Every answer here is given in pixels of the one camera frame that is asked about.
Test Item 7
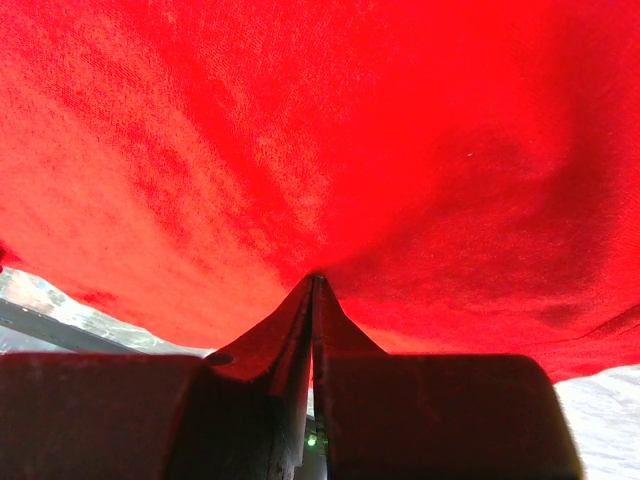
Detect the red t shirt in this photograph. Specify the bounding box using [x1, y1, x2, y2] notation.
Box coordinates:
[1, 1, 639, 381]

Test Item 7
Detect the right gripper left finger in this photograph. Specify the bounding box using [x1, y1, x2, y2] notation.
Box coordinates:
[1, 279, 313, 479]

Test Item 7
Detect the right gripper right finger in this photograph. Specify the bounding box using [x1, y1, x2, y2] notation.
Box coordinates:
[311, 276, 584, 479]

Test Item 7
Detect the aluminium frame rail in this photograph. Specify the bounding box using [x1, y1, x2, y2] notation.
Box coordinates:
[1, 299, 138, 354]

